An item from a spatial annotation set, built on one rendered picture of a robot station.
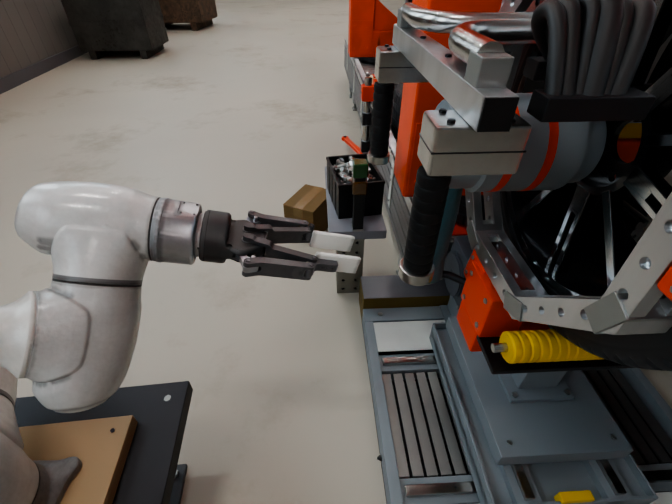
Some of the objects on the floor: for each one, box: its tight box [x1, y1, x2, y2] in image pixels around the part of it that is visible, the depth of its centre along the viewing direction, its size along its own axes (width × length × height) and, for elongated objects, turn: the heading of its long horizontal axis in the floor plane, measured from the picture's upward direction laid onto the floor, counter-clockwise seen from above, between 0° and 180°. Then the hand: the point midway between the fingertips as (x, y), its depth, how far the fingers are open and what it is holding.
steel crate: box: [61, 0, 169, 60], centre depth 498 cm, size 80×99×67 cm
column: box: [336, 239, 365, 293], centre depth 139 cm, size 10×10×42 cm
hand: (336, 252), depth 58 cm, fingers open, 5 cm apart
